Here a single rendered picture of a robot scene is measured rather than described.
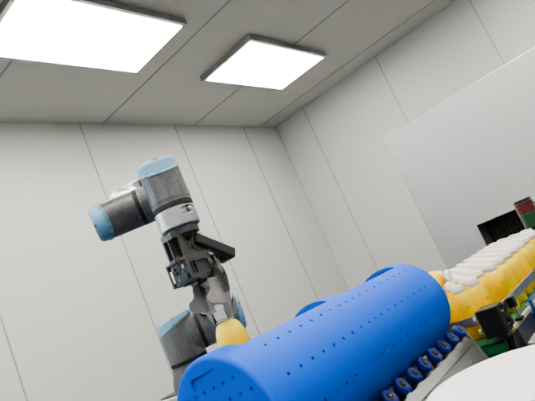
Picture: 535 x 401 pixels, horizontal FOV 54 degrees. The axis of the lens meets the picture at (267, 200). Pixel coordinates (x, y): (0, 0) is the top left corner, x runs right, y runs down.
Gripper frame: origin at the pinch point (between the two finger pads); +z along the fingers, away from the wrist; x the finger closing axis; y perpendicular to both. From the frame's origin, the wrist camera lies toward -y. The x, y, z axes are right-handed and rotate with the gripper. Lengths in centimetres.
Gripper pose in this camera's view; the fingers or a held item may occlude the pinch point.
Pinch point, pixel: (222, 313)
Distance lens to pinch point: 115.4
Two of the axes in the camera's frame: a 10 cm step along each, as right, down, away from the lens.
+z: 3.9, 9.1, -1.7
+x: 7.0, -4.1, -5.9
